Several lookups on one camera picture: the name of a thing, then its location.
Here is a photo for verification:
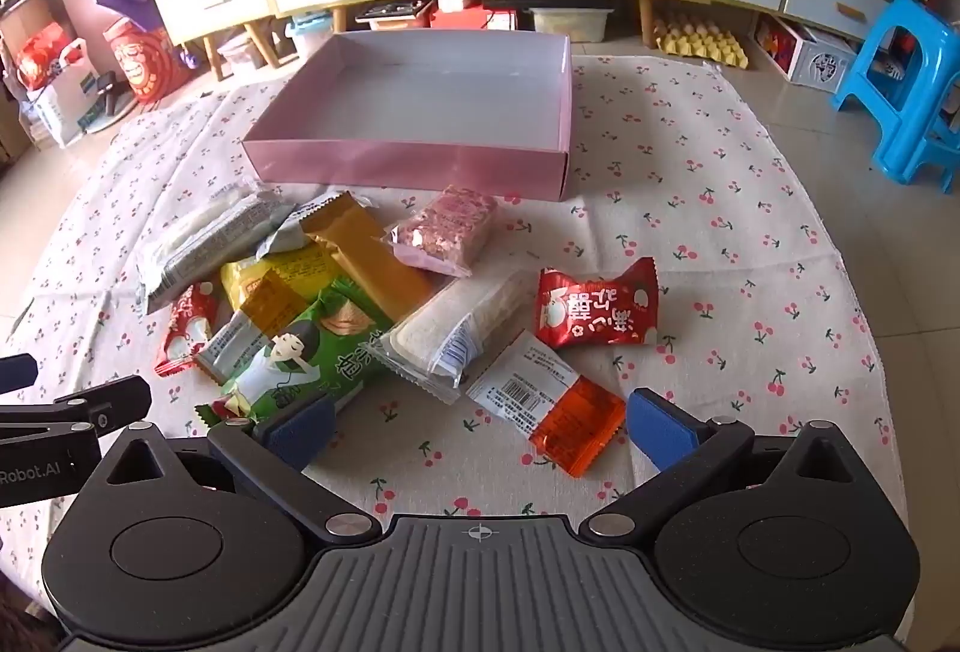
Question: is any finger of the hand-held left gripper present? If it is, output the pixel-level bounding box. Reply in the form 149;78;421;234
0;374;152;439
0;356;40;392

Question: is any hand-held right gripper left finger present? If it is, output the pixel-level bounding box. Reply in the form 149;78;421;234
101;393;380;544

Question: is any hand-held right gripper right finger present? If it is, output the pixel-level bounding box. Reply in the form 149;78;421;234
579;388;860;543

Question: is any green snack packet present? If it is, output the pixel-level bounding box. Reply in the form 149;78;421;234
193;277;392;437

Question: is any red snack packet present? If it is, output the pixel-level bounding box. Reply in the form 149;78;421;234
534;257;661;351
153;282;224;378

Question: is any amber and white snack packet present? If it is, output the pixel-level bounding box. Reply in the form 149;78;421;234
196;269;310;384

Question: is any red-orange and white snack packet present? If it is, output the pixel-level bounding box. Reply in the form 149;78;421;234
465;331;628;477

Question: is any yellow snack packet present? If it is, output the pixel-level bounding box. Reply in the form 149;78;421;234
220;243;347;316

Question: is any clear white cake packet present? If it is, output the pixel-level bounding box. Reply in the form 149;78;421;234
137;185;260;282
366;268;542;405

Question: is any gold snack packet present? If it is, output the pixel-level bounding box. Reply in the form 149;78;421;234
300;191;434;323

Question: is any grey wafer snack packet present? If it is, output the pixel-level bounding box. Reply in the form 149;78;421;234
142;193;295;316

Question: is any white and grey snack packet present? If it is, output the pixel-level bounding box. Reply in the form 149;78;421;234
257;202;353;262

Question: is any pink puffed rice packet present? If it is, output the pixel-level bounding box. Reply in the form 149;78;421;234
384;184;501;280

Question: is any pink cardboard box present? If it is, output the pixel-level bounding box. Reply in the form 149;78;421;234
240;28;575;202

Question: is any red and white plastic bag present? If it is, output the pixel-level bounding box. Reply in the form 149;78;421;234
15;22;95;147

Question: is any red paper bag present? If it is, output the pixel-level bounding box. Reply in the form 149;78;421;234
103;14;188;106

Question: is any yellow egg tray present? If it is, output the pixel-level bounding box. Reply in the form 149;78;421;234
652;14;751;70

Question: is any clear bin with blue lid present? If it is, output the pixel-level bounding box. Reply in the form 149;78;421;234
289;11;335;57

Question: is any white toy box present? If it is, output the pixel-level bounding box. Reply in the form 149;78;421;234
754;11;856;94

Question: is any white plastic container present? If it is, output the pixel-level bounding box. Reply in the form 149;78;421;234
531;5;612;42

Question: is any clear storage bin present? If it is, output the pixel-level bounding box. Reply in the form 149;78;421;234
356;0;432;31

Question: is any red box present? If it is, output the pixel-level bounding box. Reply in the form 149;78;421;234
435;0;518;31

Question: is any blue plastic stool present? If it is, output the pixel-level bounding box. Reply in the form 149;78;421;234
831;0;960;196

